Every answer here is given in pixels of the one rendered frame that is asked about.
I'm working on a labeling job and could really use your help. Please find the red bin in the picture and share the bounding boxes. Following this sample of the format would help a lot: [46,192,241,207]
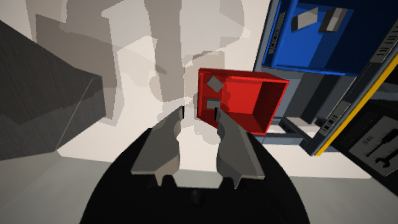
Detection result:
[197,68,290,135]

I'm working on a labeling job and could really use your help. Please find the yellow flat bar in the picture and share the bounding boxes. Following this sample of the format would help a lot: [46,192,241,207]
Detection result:
[314,52,398,156]

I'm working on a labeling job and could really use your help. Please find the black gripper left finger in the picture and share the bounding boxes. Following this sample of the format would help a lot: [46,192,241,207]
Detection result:
[79,105,185,224]

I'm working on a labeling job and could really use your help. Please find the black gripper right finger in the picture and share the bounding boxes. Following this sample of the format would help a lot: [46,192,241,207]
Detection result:
[215,107,310,224]

